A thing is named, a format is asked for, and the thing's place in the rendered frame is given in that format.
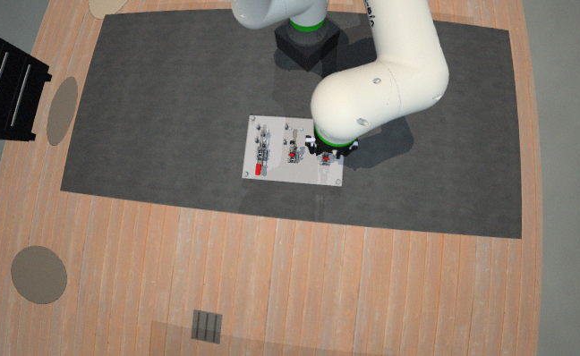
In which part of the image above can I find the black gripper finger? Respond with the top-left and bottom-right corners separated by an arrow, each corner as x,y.
305,135 -> 324,160
333,139 -> 358,162

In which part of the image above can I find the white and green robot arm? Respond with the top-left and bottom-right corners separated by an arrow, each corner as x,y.
231,0 -> 449,156

